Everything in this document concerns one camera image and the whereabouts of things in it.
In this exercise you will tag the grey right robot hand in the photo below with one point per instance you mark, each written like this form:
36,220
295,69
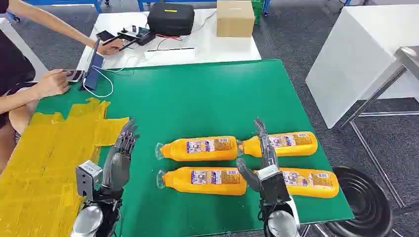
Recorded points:
265,147

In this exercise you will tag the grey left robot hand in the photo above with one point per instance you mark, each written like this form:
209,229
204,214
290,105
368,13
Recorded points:
116,166

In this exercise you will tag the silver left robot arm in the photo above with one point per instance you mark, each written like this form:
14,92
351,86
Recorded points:
86,222

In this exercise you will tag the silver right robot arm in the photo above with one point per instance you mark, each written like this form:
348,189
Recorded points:
283,225

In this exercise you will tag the orange drink bottle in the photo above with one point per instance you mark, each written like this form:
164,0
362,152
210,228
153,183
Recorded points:
203,149
314,183
294,144
209,181

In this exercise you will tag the yellow sheet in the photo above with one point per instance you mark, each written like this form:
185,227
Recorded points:
39,157

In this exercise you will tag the green mat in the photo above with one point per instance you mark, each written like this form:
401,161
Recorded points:
203,98

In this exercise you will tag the dark blue tablet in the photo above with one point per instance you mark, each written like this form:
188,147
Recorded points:
95,73

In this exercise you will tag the smartphone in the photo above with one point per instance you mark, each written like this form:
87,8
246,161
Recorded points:
74,76

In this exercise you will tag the person's right hand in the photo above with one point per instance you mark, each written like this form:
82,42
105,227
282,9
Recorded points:
54,83

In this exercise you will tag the person's hand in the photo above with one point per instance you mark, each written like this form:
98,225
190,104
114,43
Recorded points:
111,47
54,83

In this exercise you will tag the black round stool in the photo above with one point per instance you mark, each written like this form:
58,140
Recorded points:
363,202

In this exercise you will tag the white cabinet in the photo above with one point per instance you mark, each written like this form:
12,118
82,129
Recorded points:
347,65

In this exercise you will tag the person's left hand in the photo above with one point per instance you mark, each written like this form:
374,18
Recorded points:
111,47

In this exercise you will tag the cardboard box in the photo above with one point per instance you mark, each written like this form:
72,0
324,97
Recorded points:
235,19

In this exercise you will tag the black handheld controller device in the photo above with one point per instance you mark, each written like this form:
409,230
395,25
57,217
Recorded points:
137,35

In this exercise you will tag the green plastic crate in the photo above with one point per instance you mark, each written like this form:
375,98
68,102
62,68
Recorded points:
258,9

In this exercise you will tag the person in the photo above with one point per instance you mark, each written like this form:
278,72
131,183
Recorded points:
13,68

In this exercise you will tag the black carrying case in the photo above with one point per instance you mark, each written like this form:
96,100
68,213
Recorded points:
171,19

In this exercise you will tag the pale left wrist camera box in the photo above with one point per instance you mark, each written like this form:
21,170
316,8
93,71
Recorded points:
87,178

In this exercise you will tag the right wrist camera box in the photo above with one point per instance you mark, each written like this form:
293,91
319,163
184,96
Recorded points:
275,189

